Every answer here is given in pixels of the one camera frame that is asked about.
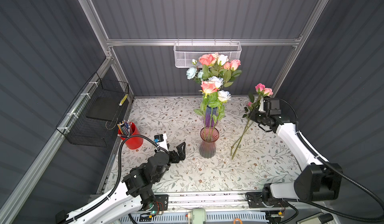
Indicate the small pink rose stem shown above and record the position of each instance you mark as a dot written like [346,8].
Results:
[249,104]

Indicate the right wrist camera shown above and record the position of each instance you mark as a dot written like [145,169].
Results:
[270,106]

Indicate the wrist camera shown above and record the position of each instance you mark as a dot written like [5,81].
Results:
[161,142]
[270,106]

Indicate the white wire mesh basket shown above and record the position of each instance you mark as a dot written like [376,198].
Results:
[187,53]

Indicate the yellow marker in black basket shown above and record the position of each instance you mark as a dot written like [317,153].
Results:
[123,100]

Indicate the white blue rose stem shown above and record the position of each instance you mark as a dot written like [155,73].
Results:
[217,81]

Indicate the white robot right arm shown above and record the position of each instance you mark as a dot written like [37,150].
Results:
[315,183]

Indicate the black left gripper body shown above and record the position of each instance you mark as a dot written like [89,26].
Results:
[172,158]

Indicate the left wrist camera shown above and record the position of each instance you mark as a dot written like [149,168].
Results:
[161,142]

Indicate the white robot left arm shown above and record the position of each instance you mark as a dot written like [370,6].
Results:
[133,193]

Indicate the floral table mat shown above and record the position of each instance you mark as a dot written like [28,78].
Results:
[242,162]

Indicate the red pencil cup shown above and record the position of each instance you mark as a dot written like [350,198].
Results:
[127,129]

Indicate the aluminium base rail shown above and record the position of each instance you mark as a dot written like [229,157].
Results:
[210,200]

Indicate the black wire mesh basket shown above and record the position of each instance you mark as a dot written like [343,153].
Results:
[93,122]

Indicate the light blue peony flower stem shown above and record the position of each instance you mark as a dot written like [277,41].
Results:
[195,72]

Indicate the purple blue glass vase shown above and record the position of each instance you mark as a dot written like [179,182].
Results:
[211,114]

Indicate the pink coral rose stem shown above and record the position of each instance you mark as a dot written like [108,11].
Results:
[230,71]

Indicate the cream pink rose stem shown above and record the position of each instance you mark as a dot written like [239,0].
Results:
[222,62]

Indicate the pink peony flower stem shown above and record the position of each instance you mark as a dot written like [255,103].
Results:
[209,65]

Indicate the pale pink rose stem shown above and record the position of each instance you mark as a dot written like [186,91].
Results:
[261,92]

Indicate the pink grey glass vase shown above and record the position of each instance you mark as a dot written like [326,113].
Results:
[209,136]

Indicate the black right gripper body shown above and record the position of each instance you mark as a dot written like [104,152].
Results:
[259,116]

